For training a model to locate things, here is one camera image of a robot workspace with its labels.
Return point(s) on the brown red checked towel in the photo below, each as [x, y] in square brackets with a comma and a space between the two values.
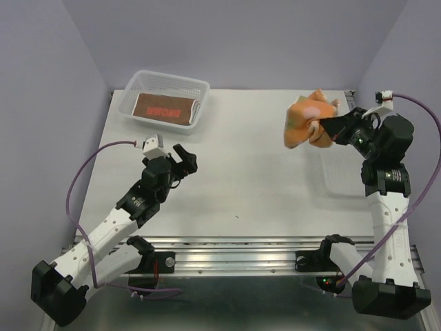
[163, 108]

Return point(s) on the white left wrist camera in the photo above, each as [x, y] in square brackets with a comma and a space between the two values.
[152, 147]

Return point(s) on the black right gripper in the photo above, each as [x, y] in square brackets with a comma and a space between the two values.
[337, 127]

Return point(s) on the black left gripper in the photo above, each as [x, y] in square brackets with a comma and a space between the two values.
[187, 166]

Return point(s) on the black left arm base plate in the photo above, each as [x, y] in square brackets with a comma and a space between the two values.
[152, 261]

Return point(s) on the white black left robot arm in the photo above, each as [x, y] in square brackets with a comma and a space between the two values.
[63, 287]

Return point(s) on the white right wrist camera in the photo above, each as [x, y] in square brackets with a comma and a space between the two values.
[384, 100]

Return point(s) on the orange polka dot towel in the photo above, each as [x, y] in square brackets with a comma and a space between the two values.
[302, 123]

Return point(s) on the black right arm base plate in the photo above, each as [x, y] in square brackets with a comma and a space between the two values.
[319, 260]

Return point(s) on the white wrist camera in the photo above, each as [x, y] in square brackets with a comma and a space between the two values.
[152, 147]
[384, 100]

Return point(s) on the white perforated basket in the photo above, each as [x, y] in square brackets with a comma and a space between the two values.
[341, 169]
[145, 81]

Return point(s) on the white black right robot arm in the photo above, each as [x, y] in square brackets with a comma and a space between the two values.
[383, 282]

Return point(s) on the white perforated basket right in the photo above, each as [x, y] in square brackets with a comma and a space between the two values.
[341, 169]

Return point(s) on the white perforated basket left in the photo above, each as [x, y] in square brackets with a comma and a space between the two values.
[145, 81]

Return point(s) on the light blue orange towel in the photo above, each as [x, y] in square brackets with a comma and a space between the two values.
[194, 110]

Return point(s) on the aluminium mounting rail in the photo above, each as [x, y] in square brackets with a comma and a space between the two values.
[234, 256]

